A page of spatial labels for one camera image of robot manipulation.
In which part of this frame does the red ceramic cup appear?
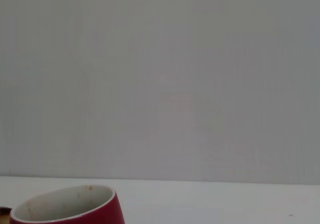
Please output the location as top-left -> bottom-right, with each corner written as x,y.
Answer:
9,184 -> 126,224

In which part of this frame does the orange-stained wooden block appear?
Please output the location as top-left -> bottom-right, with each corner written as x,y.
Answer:
0,207 -> 13,224

